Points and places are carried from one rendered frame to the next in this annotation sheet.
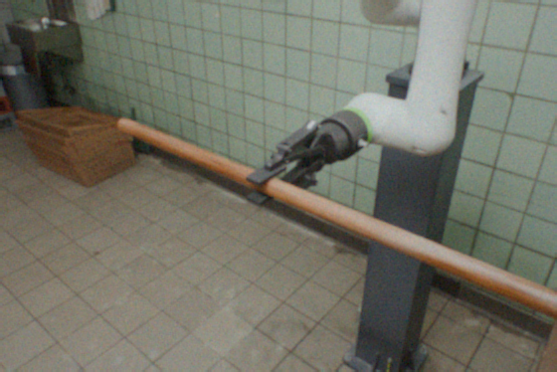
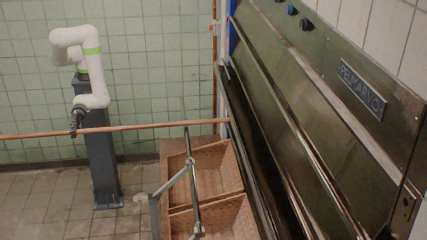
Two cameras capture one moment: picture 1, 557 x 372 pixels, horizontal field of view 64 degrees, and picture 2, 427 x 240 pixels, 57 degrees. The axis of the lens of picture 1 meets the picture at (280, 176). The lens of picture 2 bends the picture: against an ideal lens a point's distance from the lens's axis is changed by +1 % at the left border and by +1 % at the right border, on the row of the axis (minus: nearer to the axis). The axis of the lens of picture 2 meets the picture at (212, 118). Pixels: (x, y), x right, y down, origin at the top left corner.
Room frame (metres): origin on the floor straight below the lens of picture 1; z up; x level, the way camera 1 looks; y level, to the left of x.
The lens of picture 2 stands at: (-1.26, 0.88, 2.45)
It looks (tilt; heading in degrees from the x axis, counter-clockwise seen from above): 31 degrees down; 313
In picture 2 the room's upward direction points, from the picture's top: straight up
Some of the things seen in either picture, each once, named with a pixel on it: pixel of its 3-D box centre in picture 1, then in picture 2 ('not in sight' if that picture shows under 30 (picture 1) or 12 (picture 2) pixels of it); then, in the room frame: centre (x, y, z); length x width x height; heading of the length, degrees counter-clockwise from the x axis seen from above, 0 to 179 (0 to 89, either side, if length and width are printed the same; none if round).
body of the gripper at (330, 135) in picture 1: (319, 149); (77, 117); (0.76, -0.07, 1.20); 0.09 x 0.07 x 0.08; 141
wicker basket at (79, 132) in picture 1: (76, 126); not in sight; (2.84, 1.41, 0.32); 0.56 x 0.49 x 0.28; 58
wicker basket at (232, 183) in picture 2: not in sight; (201, 180); (0.20, -0.58, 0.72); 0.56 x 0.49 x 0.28; 139
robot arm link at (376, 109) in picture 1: (368, 120); (82, 103); (0.89, -0.19, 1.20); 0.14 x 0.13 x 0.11; 141
